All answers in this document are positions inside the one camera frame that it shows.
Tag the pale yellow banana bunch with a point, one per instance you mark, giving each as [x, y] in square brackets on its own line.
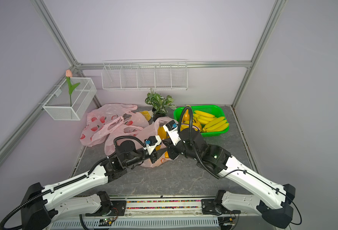
[203, 118]

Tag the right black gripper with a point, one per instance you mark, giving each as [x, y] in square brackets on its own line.
[171, 148]

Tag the small yellow banana bunch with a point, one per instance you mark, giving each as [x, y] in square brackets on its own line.
[196, 125]

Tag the white wire side basket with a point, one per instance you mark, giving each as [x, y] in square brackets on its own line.
[57, 106]

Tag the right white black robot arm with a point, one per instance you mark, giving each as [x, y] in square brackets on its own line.
[273, 202]

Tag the pink artificial tulip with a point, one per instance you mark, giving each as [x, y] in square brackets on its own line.
[71, 86]

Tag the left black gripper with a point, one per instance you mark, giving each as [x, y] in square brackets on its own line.
[154, 155]

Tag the pink strawberry plastic bag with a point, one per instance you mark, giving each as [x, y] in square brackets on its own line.
[104, 121]

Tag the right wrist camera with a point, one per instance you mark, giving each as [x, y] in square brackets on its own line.
[172, 129]

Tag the green plastic basket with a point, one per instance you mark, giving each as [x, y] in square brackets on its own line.
[213, 110]

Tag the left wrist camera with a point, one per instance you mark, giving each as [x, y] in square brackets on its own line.
[151, 143]

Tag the orange banana bunch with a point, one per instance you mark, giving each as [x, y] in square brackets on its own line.
[163, 135]
[185, 117]

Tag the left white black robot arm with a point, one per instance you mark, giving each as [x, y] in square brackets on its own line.
[40, 203]

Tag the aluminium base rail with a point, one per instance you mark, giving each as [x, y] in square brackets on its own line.
[98, 211]

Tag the white wire wall shelf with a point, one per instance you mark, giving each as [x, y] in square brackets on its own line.
[145, 74]

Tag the potted plant black vase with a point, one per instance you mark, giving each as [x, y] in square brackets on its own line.
[159, 104]

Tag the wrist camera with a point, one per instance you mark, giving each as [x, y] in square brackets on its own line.
[151, 143]
[172, 129]

